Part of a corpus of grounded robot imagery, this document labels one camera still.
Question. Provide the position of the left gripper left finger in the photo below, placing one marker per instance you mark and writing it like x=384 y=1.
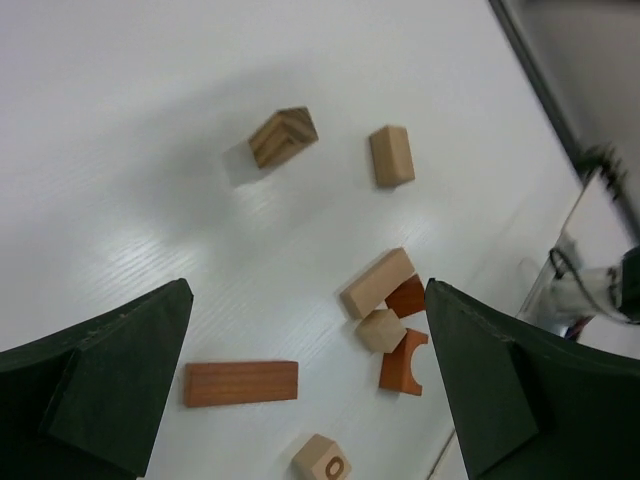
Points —
x=87 y=402

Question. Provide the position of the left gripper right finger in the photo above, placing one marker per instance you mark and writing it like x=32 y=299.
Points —
x=528 y=404

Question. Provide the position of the light tan wood block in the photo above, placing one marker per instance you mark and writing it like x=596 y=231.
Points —
x=392 y=157

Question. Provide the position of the striped dark wood block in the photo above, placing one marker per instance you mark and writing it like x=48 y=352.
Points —
x=282 y=136

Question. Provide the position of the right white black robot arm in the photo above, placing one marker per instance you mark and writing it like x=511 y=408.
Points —
x=611 y=291

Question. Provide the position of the orange arch wood block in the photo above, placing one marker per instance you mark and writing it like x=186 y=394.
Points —
x=396 y=370

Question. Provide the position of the long red-brown wood block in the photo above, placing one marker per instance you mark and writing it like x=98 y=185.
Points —
x=234 y=383

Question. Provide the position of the red-brown wedge block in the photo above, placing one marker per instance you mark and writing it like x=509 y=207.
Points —
x=408 y=298

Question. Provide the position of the long light wood block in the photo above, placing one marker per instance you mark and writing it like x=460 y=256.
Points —
x=376 y=283

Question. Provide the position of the small light wood cube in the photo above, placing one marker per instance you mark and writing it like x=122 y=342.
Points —
x=381 y=331

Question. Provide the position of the letter Q wood cube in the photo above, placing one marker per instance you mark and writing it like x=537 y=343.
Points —
x=322 y=458

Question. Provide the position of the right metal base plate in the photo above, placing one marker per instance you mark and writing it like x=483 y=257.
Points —
x=593 y=236

